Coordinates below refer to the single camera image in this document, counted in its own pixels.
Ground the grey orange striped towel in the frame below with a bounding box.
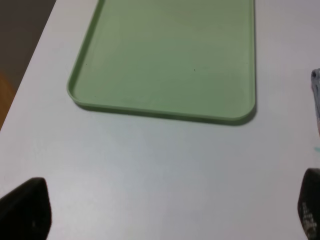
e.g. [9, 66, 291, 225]
[310, 68, 320, 134]

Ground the green plastic tray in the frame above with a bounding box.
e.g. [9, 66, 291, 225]
[67, 0, 256, 125]

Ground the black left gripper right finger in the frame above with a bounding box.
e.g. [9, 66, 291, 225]
[297, 168, 320, 240]

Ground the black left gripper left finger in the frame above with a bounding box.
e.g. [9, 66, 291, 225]
[0, 177, 52, 240]

